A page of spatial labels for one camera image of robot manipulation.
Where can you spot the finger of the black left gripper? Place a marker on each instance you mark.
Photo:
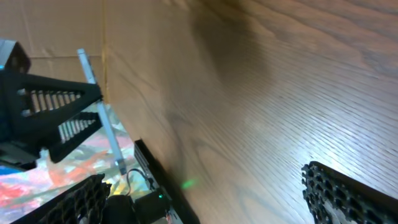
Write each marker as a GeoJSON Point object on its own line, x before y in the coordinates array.
{"type": "Point", "coordinates": [40, 102]}
{"type": "Point", "coordinates": [69, 135]}

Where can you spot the blue Galaxy smartphone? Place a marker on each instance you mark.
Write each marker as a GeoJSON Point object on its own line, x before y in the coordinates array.
{"type": "Point", "coordinates": [103, 114]}

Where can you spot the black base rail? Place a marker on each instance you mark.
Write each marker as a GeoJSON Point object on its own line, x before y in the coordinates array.
{"type": "Point", "coordinates": [165, 199]}

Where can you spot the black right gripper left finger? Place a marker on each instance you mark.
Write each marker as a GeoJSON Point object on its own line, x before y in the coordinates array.
{"type": "Point", "coordinates": [83, 203]}

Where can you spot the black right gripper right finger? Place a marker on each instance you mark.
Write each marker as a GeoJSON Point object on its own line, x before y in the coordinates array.
{"type": "Point", "coordinates": [333, 197]}

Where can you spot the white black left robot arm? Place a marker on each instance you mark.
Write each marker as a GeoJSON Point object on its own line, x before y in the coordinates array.
{"type": "Point", "coordinates": [19, 149]}

